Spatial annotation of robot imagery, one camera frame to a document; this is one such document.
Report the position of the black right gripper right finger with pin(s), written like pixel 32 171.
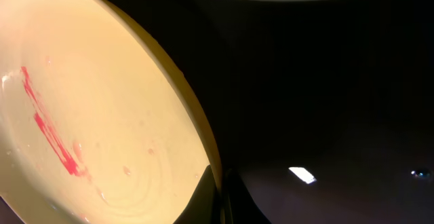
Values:
pixel 239 206

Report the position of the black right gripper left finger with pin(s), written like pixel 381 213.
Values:
pixel 204 205

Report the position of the yellow plate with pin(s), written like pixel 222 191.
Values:
pixel 98 125

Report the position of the round black tray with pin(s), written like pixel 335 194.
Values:
pixel 324 108

